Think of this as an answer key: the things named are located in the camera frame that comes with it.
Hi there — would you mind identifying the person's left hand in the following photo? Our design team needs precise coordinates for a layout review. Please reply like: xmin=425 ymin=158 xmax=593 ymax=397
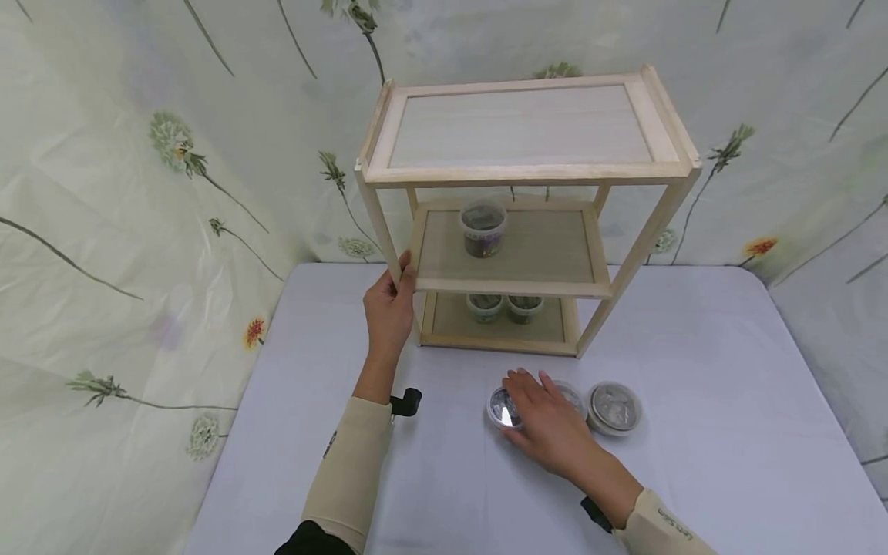
xmin=362 ymin=249 xmax=420 ymax=365

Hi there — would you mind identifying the person's right hand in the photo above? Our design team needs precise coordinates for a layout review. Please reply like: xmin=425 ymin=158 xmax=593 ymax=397
xmin=499 ymin=368 xmax=614 ymax=488

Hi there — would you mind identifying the small clear lidded cup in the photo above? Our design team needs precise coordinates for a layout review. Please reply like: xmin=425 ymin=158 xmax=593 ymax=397
xmin=506 ymin=295 xmax=547 ymax=325
xmin=587 ymin=381 xmax=644 ymax=439
xmin=552 ymin=380 xmax=590 ymax=422
xmin=465 ymin=294 xmax=506 ymax=325
xmin=485 ymin=383 xmax=528 ymax=431

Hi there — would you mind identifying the wooden three-tier shelf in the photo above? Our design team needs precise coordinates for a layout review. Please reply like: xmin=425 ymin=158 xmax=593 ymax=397
xmin=354 ymin=64 xmax=703 ymax=359

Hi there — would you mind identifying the person's right forearm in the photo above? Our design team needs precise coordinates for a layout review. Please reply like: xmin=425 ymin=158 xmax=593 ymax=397
xmin=574 ymin=453 xmax=720 ymax=555

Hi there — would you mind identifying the person's left forearm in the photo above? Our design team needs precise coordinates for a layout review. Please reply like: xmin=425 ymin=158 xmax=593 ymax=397
xmin=274 ymin=351 xmax=398 ymax=555

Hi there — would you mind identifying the clear cup with purple label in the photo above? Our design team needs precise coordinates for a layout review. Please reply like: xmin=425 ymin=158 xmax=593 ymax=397
xmin=459 ymin=200 xmax=508 ymax=259

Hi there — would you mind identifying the black wrist band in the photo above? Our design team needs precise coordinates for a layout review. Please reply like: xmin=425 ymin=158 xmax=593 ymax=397
xmin=580 ymin=496 xmax=616 ymax=535
xmin=388 ymin=388 xmax=423 ymax=419

